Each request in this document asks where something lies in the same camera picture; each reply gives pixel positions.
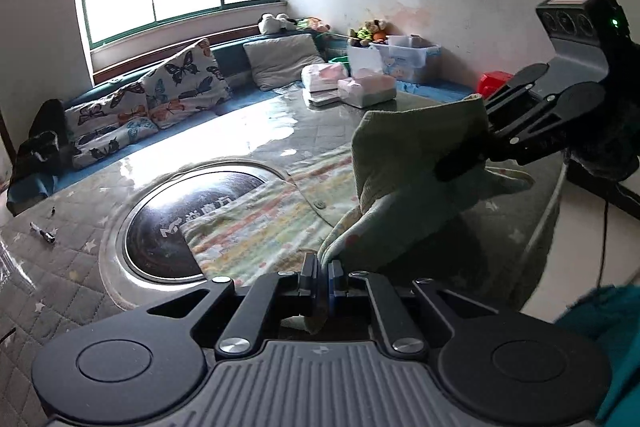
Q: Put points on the teal sofa bench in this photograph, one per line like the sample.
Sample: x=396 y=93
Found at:
x=235 y=67

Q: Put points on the green patterned garment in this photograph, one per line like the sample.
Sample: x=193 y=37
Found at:
x=400 y=142

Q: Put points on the round black induction cooktop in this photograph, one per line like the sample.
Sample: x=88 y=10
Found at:
x=160 y=227

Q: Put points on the brown plush toy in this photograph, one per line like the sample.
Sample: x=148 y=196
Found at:
x=369 y=33

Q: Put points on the teal cloth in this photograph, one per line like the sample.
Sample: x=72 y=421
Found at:
x=605 y=347

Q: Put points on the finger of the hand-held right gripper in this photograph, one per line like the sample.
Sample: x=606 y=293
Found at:
x=525 y=132
x=515 y=82

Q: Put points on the green plastic tray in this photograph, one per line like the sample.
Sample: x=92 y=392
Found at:
x=338 y=59

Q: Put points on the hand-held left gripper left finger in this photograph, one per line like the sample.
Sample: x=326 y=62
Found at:
x=310 y=274

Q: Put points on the black marker pen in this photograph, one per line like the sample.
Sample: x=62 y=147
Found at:
x=44 y=233

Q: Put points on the grey pillow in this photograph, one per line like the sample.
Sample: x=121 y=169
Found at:
x=282 y=59

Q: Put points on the red plastic toy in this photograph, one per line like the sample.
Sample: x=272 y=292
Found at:
x=492 y=83

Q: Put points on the flat white box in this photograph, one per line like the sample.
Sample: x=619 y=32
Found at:
x=322 y=99

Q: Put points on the clear plastic storage box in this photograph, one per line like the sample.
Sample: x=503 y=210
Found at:
x=405 y=59

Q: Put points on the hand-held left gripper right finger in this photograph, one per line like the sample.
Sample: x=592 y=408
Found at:
x=334 y=279

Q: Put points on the black bag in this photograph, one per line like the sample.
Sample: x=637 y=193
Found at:
x=42 y=142

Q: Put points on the colourful plush toys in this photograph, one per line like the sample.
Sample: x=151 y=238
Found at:
x=315 y=25

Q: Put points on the white panda plush toy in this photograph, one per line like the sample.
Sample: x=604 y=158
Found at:
x=275 y=23

